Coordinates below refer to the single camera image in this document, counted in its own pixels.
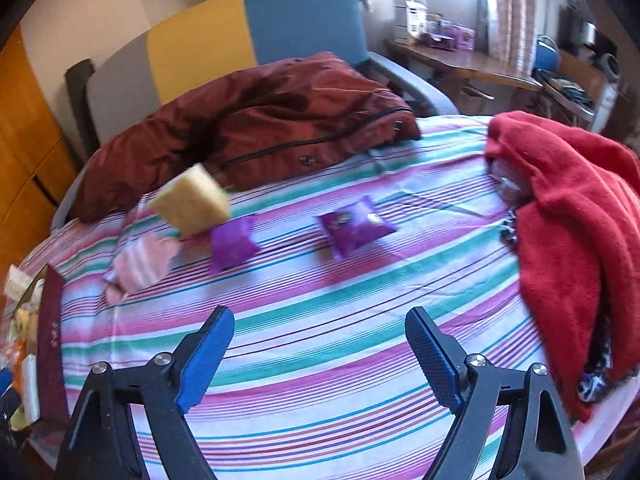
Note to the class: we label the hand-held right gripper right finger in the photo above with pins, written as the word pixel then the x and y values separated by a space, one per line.
pixel 435 360

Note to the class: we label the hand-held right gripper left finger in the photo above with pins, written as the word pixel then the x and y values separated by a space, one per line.
pixel 207 355

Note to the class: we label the dark red box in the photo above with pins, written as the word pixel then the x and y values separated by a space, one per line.
pixel 52 340

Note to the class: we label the large yellow sponge block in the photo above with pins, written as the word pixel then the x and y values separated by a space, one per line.
pixel 192 202

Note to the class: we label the pink striped cloth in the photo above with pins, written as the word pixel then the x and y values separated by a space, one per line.
pixel 142 265

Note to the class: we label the purple snack packet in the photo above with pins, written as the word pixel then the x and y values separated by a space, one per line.
pixel 350 230
pixel 230 245

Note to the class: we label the striped tablecloth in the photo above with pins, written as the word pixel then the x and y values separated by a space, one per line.
pixel 325 300

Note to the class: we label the red fleece sweater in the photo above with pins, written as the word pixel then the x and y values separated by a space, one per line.
pixel 575 240

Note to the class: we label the grey cloth with label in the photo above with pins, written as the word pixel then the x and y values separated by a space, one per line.
pixel 510 185

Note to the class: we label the brown-red padded jacket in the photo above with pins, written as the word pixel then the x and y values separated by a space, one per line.
pixel 250 125

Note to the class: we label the orange wooden cabinet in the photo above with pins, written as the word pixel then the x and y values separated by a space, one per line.
pixel 25 135

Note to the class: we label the wooden desk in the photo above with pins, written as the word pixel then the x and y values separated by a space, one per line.
pixel 480 67

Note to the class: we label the grey yellow blue armchair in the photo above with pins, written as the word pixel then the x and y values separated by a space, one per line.
pixel 200 45

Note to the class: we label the purple storage box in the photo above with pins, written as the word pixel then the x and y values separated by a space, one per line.
pixel 452 39

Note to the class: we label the blue bucket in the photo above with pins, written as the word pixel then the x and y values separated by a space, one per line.
pixel 546 55

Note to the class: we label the white carton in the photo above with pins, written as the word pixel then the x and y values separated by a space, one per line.
pixel 411 20

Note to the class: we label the patterned curtain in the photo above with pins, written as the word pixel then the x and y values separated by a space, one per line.
pixel 515 10

